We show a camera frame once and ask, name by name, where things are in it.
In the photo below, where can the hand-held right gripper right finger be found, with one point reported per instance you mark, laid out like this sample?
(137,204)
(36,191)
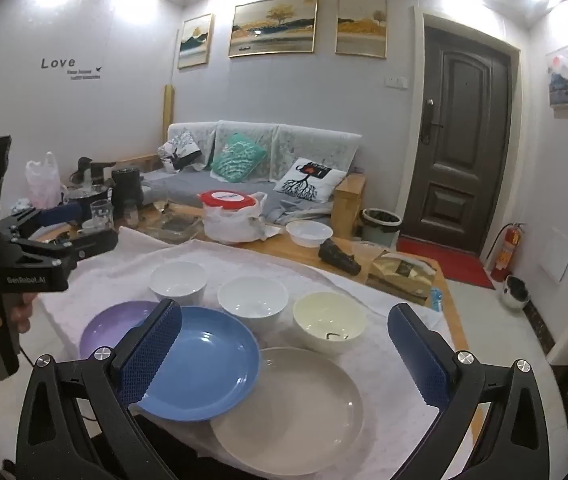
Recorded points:
(416,360)

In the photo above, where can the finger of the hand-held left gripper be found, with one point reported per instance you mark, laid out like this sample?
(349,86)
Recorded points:
(96,242)
(56,216)

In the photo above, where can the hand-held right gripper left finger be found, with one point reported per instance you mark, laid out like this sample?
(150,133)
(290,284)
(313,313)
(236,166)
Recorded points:
(151,355)

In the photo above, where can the purple plate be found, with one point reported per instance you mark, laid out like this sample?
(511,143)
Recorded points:
(109,325)

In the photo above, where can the blue plate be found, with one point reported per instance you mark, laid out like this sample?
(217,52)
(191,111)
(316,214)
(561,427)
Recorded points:
(214,360)

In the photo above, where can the cream bowl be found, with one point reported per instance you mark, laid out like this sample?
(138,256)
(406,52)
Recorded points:
(324,315)

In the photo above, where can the beige plate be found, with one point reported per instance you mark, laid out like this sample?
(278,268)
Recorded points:
(289,410)

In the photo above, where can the glass cup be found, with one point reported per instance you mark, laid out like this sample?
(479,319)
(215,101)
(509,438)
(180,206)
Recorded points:
(100,215)

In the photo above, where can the metal pot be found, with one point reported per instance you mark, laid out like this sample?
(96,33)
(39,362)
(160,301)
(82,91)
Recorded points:
(84,202)

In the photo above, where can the thin white plastic bag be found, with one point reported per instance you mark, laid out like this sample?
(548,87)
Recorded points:
(43,180)

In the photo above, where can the black tabletop appliance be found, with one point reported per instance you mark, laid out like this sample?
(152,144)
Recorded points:
(95,167)

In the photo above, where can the black kettle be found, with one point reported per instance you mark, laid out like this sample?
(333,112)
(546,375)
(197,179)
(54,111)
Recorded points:
(126,187)

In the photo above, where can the blue packet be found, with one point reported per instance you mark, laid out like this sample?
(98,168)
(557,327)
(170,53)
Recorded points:
(437,299)

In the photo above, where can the clear plastic container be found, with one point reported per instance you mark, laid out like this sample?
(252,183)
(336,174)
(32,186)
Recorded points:
(179,226)

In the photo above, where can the gold tissue box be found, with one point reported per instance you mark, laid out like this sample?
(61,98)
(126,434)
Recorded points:
(399,275)

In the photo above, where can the red doormat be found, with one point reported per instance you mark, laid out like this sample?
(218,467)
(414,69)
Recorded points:
(449,262)

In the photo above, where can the black and white pillow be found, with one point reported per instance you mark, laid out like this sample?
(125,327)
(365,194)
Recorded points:
(179,152)

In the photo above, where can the black bag roll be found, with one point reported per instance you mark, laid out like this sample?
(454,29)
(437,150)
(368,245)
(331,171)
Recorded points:
(339,257)

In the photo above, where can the red round lid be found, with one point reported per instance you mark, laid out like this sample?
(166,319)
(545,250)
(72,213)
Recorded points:
(226,198)

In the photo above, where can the grey trash bin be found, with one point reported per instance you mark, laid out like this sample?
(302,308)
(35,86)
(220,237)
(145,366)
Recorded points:
(380,227)

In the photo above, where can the red fire extinguisher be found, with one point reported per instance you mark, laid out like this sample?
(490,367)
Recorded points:
(506,255)

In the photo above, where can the leaning wooden board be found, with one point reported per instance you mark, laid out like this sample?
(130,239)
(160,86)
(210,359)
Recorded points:
(169,115)

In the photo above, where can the white pink-dotted tablecloth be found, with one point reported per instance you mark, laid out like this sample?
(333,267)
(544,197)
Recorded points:
(274,265)

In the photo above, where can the teal pillow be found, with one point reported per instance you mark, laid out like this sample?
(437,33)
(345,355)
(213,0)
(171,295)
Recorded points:
(239,157)

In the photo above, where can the white plastic bowl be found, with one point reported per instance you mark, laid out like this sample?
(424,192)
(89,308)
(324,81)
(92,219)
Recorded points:
(309,232)

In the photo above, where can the white tree-print pillow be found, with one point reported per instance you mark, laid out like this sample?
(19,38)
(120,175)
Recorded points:
(309,180)

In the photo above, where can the small mountain painting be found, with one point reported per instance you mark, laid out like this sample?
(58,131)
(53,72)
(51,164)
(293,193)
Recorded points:
(195,41)

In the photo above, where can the dark brown door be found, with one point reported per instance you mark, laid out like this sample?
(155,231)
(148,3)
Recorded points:
(464,135)

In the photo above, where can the grey sofa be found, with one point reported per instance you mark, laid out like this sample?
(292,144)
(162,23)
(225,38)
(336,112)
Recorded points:
(309,145)

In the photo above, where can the large golden tree painting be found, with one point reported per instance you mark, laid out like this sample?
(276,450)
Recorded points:
(273,27)

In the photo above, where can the small golden tree painting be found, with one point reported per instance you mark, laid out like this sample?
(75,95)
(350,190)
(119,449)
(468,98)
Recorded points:
(361,25)

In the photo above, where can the black wall lettering decal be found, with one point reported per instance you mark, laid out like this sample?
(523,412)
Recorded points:
(59,64)

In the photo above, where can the white wall panel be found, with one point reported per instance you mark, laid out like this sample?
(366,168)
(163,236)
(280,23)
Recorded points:
(558,255)

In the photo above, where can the white wall switch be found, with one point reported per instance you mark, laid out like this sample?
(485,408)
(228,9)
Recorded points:
(395,82)

